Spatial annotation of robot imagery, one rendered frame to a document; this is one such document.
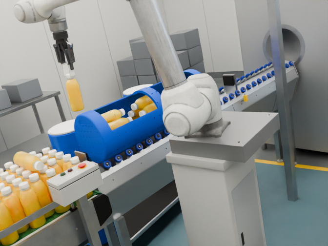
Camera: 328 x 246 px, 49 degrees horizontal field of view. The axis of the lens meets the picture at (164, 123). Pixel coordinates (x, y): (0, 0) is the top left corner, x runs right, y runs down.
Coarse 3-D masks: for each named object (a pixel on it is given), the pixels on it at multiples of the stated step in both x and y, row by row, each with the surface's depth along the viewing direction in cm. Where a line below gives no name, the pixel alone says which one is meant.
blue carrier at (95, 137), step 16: (128, 96) 213; (160, 96) 206; (96, 112) 185; (160, 112) 203; (80, 128) 191; (96, 128) 178; (128, 128) 188; (144, 128) 196; (160, 128) 208; (80, 144) 198; (96, 144) 185; (112, 144) 182; (128, 144) 192; (96, 160) 191
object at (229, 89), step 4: (224, 76) 268; (228, 76) 265; (232, 76) 264; (224, 80) 270; (228, 80) 267; (232, 80) 264; (224, 84) 271; (228, 84) 268; (232, 84) 266; (236, 84) 267; (228, 88) 272; (232, 88) 269; (236, 88) 268; (228, 92) 273; (232, 92) 270
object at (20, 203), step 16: (0, 192) 152; (16, 192) 153; (32, 192) 150; (0, 208) 141; (16, 208) 148; (32, 208) 149; (0, 224) 141; (32, 224) 152; (0, 240) 144; (16, 240) 146
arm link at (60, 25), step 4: (52, 20) 175; (56, 20) 175; (60, 20) 176; (64, 20) 178; (52, 24) 176; (56, 24) 176; (60, 24) 176; (64, 24) 178; (52, 28) 177; (56, 28) 176; (60, 28) 177; (64, 28) 178; (56, 32) 178
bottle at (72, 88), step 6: (66, 78) 190; (72, 78) 189; (66, 84) 189; (72, 84) 188; (78, 84) 191; (66, 90) 191; (72, 90) 189; (78, 90) 191; (72, 96) 190; (78, 96) 191; (72, 102) 192; (78, 102) 192; (72, 108) 194; (78, 108) 193
